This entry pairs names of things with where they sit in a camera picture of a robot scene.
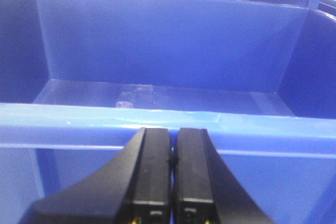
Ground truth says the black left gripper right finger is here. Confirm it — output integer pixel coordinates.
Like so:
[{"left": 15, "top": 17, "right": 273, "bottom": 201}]
[{"left": 173, "top": 128, "right": 273, "bottom": 223}]

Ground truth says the large blue plastic bin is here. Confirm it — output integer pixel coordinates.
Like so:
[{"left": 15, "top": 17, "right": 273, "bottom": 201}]
[{"left": 1, "top": 0, "right": 335, "bottom": 223}]

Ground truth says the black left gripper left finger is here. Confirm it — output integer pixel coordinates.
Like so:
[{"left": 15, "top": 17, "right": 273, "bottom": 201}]
[{"left": 20, "top": 128, "right": 172, "bottom": 223}]

